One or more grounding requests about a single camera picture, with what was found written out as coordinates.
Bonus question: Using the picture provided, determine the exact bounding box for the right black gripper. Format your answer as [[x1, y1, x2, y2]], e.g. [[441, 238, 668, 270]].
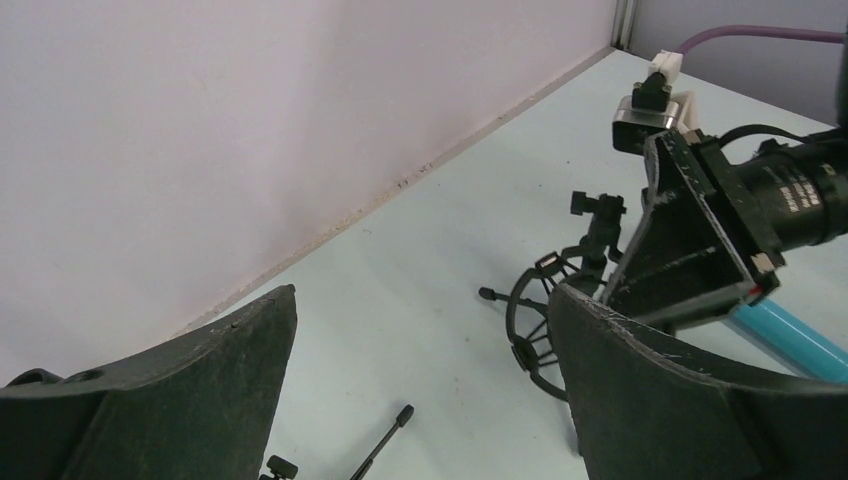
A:
[[601, 131, 785, 331]]

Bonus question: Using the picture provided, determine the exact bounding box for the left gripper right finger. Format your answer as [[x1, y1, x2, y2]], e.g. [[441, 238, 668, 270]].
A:
[[548, 285, 847, 479]]

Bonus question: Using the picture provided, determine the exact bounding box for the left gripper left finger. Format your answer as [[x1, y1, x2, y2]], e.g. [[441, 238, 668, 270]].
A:
[[1, 285, 297, 479]]

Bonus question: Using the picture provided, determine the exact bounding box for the shock mount tripod stand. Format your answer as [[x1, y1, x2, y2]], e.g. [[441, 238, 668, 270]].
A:
[[478, 190, 627, 403]]

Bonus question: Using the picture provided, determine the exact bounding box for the blue microphone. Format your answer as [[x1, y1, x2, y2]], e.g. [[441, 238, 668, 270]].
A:
[[731, 300, 847, 384]]

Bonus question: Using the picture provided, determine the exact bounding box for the tall black tripod stand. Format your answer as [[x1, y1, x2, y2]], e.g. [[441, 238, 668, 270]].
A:
[[258, 404, 416, 480]]

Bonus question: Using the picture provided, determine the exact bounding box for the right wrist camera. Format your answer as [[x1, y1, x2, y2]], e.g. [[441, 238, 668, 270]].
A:
[[612, 50, 700, 155]]

